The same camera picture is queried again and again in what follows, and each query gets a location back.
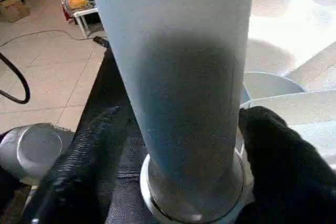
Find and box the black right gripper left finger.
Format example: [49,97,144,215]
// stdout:
[21,106,136,224]

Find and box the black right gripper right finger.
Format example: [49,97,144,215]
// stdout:
[239,106,336,224]

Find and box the white plastic table top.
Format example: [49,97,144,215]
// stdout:
[239,0,336,168]

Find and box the white plastic table leg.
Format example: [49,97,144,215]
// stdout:
[86,0,256,224]

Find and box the white rounded machine part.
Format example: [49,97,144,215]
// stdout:
[0,123,75,186]

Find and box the white basket with yellow item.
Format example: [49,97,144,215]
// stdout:
[59,0,101,39]

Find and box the brown cardboard box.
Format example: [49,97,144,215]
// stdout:
[0,0,30,23]

